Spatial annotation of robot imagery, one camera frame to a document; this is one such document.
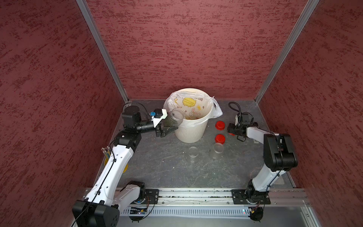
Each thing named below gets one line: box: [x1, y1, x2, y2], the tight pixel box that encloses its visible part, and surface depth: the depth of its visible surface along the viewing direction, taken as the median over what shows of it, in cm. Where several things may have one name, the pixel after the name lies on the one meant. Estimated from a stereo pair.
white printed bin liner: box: [163, 88, 224, 128], surface depth 87 cm
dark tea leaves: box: [163, 115, 179, 128], surface depth 59 cm
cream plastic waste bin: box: [164, 87, 214, 144], surface depth 87 cm
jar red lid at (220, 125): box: [215, 120, 226, 131], surface depth 105 cm
